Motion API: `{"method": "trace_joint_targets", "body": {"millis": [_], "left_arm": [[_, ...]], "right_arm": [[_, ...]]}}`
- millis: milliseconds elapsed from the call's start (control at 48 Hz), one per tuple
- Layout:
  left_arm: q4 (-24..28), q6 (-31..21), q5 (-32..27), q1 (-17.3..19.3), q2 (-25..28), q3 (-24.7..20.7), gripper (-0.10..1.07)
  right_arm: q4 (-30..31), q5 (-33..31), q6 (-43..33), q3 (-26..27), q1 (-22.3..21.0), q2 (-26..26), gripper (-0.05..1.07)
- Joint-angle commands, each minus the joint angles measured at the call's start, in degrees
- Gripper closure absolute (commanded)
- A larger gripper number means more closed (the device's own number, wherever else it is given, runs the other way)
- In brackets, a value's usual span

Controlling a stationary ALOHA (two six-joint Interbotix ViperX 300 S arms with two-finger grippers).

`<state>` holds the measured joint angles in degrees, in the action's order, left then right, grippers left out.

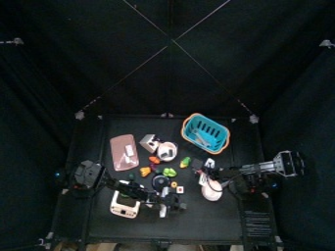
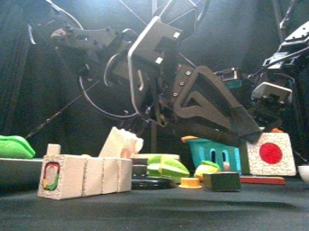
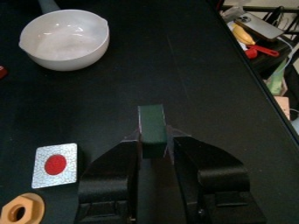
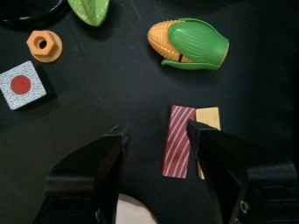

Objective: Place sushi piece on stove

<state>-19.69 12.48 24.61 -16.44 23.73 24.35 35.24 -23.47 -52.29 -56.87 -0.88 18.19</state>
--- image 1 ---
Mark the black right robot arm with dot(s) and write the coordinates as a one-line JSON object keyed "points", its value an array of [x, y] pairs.
{"points": [[266, 167]]}

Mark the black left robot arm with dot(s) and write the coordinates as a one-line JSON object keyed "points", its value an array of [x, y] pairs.
{"points": [[114, 184]]}

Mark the white red sushi piece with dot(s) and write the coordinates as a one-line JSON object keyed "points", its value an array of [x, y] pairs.
{"points": [[179, 189]]}

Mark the yellow green toy corn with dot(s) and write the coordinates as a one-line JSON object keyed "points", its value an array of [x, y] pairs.
{"points": [[186, 162]]}

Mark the small yellow toy donut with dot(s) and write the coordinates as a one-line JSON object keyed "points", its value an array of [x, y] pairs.
{"points": [[174, 184]]}

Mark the pink plate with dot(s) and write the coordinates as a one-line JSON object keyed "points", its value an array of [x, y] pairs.
{"points": [[212, 193]]}

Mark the dark blue toy pot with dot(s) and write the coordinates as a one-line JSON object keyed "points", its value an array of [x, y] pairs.
{"points": [[159, 180]]}

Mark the green toy vegetable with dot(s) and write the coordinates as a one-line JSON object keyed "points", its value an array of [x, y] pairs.
{"points": [[170, 172]]}

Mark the white bowl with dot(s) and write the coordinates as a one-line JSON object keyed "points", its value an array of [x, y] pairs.
{"points": [[166, 153]]}

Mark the grey utensil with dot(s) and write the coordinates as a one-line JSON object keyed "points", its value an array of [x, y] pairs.
{"points": [[200, 136]]}

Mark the white digital scale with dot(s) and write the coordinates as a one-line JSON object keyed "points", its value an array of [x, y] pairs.
{"points": [[123, 206]]}

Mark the teal basket with orange rim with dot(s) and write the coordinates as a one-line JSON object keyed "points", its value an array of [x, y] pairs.
{"points": [[206, 133]]}

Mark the yellow orange toy food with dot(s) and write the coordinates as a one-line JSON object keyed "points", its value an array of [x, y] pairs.
{"points": [[146, 171]]}

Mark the purple toy food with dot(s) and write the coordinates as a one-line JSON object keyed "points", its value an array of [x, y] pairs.
{"points": [[154, 167]]}

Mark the small dark green toy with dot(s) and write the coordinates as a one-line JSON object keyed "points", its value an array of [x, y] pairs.
{"points": [[131, 176]]}

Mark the grey white toy box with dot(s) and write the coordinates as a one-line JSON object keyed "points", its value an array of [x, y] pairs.
{"points": [[150, 142]]}

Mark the pink cutting board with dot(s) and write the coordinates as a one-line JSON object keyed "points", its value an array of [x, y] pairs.
{"points": [[124, 152]]}

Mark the black label sheet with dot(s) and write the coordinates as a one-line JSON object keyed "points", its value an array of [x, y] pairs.
{"points": [[256, 222]]}

